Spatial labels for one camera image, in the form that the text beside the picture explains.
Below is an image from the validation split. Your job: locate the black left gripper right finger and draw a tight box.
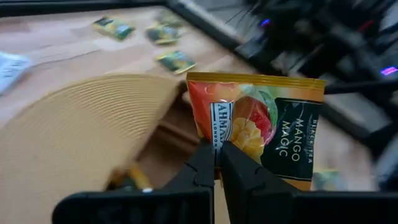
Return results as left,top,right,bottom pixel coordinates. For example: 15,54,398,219
221,141,301,200

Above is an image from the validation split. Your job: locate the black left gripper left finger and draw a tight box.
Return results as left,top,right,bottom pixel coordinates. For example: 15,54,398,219
162,138,215,191

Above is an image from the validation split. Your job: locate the brown wooden tea box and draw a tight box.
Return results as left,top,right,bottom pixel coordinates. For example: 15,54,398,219
105,82,224,224

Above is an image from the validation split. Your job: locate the mango black tea packet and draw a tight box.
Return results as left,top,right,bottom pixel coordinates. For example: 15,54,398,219
186,72,326,191
105,164,154,191

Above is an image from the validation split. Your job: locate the green yellow tea packet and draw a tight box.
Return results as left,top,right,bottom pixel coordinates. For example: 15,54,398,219
92,16,136,41
155,9,184,27
155,50,197,75
145,24,184,45
312,167,349,191

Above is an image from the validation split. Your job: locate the orange white tea packet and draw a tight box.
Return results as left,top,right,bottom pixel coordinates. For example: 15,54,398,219
0,51,34,96

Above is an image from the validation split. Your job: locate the round woven placemat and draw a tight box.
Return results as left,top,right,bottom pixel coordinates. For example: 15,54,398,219
0,73,181,224

